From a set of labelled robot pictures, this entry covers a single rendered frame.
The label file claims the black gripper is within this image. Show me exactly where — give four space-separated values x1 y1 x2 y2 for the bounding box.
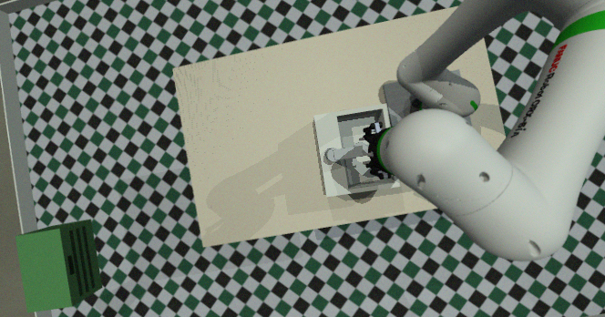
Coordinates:
359 122 391 179

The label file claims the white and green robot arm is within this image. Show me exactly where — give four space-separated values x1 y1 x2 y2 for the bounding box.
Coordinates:
367 0 605 261

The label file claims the grey mixer tap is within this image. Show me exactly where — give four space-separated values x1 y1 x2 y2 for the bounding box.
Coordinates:
324 144 369 162

